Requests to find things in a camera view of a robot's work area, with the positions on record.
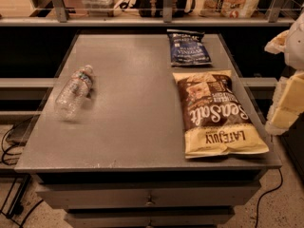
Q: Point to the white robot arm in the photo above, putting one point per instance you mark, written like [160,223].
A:
[291,43]

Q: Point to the colourful snack bag on shelf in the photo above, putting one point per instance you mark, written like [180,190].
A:
[228,8]

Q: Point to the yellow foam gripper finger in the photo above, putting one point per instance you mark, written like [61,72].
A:
[288,104]

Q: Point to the brown yellow Late July bag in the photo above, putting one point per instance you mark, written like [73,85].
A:
[215,122]

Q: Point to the black bag on shelf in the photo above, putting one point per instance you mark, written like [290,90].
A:
[154,8]

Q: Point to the grey metal shelf rail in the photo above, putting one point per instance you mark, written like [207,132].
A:
[73,13]

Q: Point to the blue chip bag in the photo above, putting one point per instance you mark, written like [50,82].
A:
[187,48]

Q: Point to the grey drawer cabinet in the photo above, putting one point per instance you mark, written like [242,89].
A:
[122,164]

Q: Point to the clear plastic water bottle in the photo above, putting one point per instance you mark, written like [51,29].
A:
[72,96]

